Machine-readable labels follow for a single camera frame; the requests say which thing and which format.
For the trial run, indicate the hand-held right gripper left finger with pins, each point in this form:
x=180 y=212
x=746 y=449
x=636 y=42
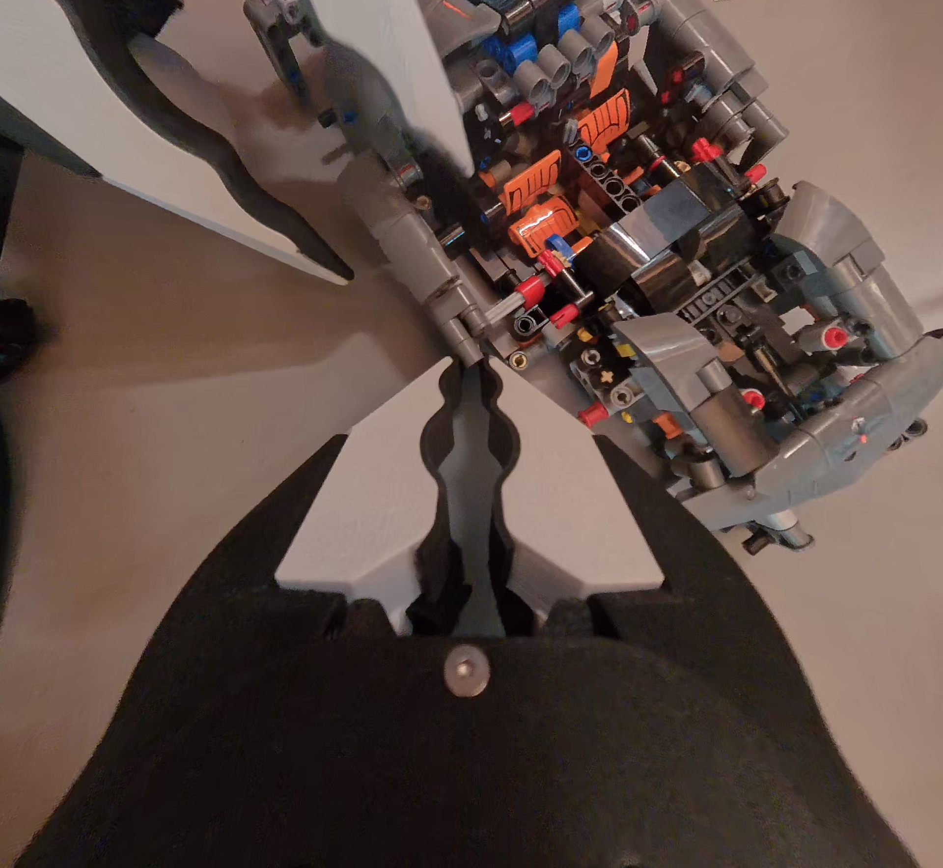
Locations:
x=361 y=514

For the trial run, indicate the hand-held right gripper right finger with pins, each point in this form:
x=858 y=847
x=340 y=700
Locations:
x=574 y=514

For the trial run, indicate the grey black lego car model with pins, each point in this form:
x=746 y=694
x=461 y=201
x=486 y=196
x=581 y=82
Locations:
x=663 y=256

